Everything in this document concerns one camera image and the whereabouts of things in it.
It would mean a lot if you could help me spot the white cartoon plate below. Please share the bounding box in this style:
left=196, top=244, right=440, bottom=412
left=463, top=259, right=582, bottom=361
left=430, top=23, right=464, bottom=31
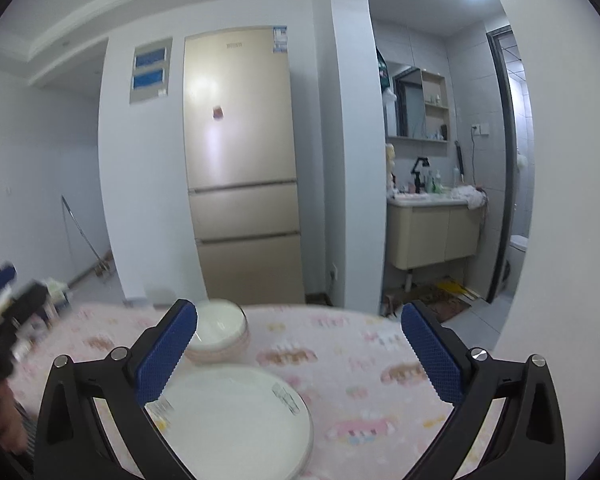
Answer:
left=145, top=363, right=314, bottom=480

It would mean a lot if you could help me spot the person's left hand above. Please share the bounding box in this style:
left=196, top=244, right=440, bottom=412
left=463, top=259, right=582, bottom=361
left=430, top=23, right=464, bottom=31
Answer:
left=0, top=379, right=28, bottom=454

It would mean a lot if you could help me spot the pink cartoon tablecloth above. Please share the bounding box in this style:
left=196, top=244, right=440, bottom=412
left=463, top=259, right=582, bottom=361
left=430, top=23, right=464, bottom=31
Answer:
left=10, top=304, right=452, bottom=479

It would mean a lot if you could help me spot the beige bathroom vanity cabinet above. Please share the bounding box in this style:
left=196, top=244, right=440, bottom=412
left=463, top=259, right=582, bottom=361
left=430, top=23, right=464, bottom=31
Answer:
left=386, top=196, right=484, bottom=271

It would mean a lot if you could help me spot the beige three-door refrigerator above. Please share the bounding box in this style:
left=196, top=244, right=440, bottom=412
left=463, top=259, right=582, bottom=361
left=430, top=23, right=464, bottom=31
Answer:
left=183, top=27, right=306, bottom=306

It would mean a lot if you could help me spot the bathroom mirror cabinet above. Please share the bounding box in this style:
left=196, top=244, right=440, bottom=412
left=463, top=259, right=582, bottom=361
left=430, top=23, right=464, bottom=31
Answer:
left=385, top=62, right=451, bottom=143

